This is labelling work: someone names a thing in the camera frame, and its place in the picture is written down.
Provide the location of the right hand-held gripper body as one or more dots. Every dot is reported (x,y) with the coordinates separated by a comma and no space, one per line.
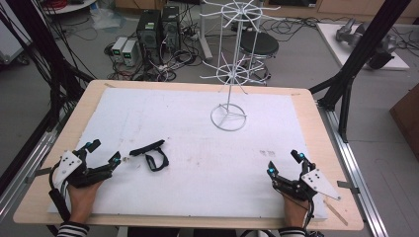
(316,180)

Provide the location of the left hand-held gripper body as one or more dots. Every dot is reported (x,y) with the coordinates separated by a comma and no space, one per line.
(70,163)

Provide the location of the person's right hand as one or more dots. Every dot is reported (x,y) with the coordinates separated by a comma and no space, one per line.
(295,212)

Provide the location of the person's left hand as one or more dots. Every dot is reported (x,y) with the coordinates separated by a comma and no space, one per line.
(82,202)

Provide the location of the thin wooden stick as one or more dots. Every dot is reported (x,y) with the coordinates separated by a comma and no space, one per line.
(336,212)

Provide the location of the white foam mat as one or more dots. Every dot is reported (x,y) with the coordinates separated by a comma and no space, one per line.
(197,164)

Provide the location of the white bench power supply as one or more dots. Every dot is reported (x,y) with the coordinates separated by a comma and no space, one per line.
(129,52)
(118,48)

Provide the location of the brown wooden cabinet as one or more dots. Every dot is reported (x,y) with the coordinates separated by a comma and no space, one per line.
(408,121)

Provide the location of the white floor board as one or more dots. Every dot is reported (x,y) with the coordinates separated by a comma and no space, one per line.
(332,42)

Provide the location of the black round stool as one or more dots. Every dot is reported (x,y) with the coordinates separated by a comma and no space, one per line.
(259,44)

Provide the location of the large black computer tower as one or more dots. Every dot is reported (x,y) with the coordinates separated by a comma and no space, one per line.
(149,36)

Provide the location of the clear plastic bag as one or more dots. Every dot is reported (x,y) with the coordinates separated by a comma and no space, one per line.
(107,19)

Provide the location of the grey equipment case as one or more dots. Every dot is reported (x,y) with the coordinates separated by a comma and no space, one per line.
(11,42)

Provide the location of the white round table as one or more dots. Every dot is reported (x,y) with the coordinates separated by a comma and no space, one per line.
(69,6)

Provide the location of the slim black computer tower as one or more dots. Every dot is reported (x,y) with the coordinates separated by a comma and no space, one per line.
(171,28)

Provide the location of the grey desk leg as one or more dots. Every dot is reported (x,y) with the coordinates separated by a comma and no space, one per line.
(205,36)

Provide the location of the small metal table bracket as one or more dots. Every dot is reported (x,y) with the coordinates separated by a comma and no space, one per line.
(38,174)
(348,186)

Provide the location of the aluminium frame rail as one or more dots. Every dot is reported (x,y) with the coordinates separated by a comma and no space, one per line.
(355,174)
(19,171)

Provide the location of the black metal frame post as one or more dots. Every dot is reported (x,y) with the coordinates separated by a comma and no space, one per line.
(49,49)
(362,49)

